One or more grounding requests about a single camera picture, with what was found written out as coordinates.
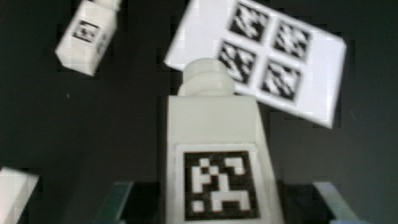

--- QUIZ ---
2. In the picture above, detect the white sheet with markers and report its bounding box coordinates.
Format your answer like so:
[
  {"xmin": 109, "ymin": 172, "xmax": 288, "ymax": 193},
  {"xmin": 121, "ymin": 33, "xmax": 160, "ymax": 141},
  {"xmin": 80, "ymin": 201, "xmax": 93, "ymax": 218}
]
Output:
[{"xmin": 164, "ymin": 0, "xmax": 347, "ymax": 127}]

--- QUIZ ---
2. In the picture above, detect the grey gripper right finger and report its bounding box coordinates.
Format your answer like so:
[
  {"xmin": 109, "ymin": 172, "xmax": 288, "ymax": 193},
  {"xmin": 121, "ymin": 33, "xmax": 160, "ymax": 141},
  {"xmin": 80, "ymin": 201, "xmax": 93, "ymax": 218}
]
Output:
[{"xmin": 313, "ymin": 182, "xmax": 372, "ymax": 224}]

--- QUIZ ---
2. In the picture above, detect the white U-shaped obstacle fence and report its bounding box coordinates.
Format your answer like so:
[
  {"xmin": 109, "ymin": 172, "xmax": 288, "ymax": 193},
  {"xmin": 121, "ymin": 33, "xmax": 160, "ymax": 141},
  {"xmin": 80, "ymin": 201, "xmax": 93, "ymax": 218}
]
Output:
[{"xmin": 0, "ymin": 167, "xmax": 39, "ymax": 224}]

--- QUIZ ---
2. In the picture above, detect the white table leg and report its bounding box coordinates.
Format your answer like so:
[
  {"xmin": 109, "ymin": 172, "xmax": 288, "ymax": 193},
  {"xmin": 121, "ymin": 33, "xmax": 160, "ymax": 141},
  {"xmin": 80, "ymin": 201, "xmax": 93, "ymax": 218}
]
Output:
[
  {"xmin": 166, "ymin": 59, "xmax": 285, "ymax": 224},
  {"xmin": 55, "ymin": 0, "xmax": 123, "ymax": 76}
]

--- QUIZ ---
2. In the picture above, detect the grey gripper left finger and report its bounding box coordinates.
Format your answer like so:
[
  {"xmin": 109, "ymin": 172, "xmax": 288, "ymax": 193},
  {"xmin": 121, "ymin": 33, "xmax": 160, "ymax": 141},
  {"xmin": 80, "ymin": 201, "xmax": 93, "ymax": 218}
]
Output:
[{"xmin": 91, "ymin": 182, "xmax": 134, "ymax": 224}]

